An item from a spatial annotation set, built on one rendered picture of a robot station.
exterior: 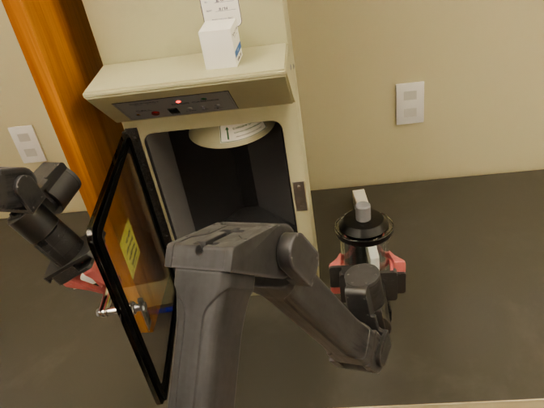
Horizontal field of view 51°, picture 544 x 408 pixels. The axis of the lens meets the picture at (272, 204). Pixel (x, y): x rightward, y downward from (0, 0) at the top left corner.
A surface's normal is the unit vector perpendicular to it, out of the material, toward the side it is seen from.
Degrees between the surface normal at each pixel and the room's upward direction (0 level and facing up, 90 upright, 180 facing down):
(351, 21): 90
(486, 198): 0
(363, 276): 8
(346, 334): 83
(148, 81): 0
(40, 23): 90
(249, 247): 82
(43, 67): 90
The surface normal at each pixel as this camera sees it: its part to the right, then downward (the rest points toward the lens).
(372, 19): -0.04, 0.58
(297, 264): 0.88, 0.01
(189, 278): -0.47, -0.18
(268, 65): -0.14, -0.80
